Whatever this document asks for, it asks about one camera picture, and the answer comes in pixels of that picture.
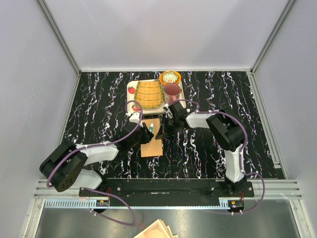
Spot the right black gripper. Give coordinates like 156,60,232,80
156,116,180,140

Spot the green white glue stick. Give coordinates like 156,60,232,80
149,123,154,133

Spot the brown paper envelope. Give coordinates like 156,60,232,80
141,118,163,158

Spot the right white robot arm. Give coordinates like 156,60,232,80
155,100,248,197

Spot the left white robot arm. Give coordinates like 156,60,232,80
39,122,154,196

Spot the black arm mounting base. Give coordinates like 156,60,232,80
97,178,255,198

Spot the white strawberry tray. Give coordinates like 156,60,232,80
126,78,187,116

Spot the yellow woven bamboo basket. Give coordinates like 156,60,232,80
134,80,163,110

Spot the yellow patterned bowl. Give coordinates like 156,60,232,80
159,70,181,87

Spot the stack of spare letters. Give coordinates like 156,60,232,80
135,219,178,238

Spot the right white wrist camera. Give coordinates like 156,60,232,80
163,104,174,119

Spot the slotted cable duct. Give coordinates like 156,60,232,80
45,195,244,210

